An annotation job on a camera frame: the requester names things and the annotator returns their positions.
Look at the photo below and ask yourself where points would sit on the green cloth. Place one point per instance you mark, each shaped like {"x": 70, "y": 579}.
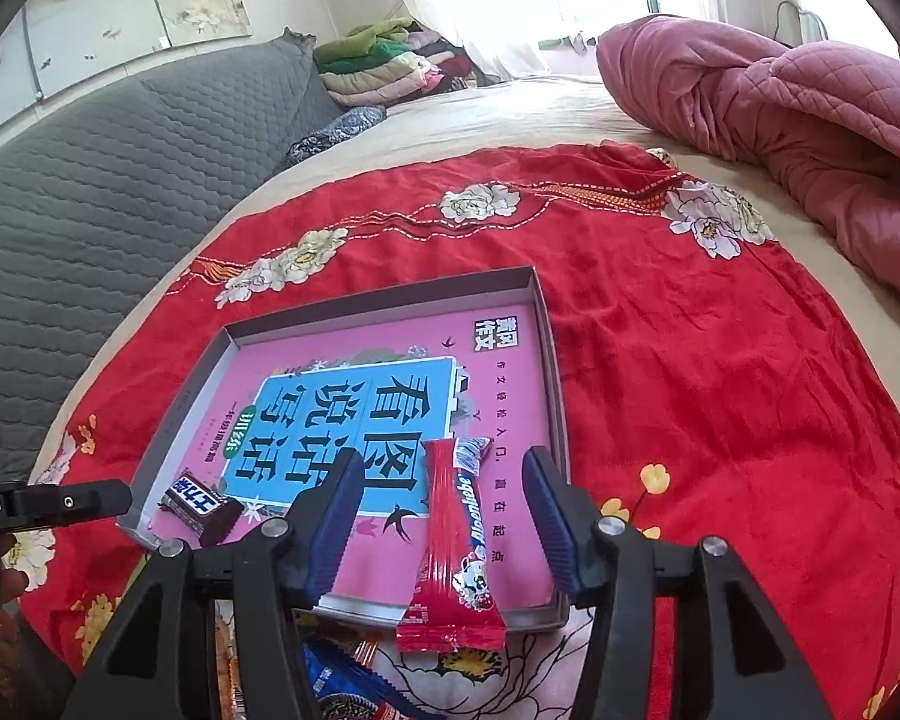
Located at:
{"x": 570, "y": 41}

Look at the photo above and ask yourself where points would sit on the pink book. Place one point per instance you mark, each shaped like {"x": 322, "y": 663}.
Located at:
{"x": 307, "y": 360}

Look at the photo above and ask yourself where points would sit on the pink quilt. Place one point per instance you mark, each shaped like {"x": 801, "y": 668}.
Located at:
{"x": 795, "y": 112}

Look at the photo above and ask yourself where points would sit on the white curtain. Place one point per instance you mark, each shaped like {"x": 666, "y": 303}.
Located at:
{"x": 457, "y": 0}

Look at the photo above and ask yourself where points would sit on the white metal rack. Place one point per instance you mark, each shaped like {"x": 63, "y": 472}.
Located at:
{"x": 802, "y": 11}

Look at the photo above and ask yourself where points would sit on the beige bed sheet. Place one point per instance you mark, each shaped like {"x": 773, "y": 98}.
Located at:
{"x": 495, "y": 112}

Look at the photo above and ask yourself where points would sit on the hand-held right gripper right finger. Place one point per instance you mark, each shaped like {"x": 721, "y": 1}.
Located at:
{"x": 551, "y": 529}

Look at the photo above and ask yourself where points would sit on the dark chocolate bar packet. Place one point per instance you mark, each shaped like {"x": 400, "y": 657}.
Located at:
{"x": 195, "y": 502}

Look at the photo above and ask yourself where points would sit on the pile of folded clothes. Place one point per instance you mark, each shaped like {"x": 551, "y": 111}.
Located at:
{"x": 390, "y": 64}

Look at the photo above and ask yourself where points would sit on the dark patterned cloth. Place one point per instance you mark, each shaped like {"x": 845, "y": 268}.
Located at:
{"x": 337, "y": 131}

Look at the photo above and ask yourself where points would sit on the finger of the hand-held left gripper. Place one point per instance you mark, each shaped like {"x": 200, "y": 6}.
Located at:
{"x": 75, "y": 501}

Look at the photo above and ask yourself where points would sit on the floral wall painting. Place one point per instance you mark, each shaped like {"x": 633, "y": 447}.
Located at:
{"x": 120, "y": 0}

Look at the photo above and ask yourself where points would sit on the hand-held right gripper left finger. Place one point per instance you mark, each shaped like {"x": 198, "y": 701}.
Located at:
{"x": 337, "y": 521}

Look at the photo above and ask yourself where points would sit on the blue cookie packet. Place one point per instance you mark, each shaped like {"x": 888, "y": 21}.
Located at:
{"x": 330, "y": 682}

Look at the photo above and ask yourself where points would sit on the grey quilted headboard cover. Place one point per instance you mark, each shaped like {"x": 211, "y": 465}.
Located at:
{"x": 105, "y": 202}

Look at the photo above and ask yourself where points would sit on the red floral blanket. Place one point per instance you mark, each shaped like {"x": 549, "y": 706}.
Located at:
{"x": 720, "y": 390}

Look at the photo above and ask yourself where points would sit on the red candy packet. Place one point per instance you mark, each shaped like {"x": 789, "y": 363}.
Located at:
{"x": 450, "y": 540}

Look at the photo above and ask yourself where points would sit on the pink box lid tray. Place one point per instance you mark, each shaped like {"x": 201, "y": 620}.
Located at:
{"x": 382, "y": 296}

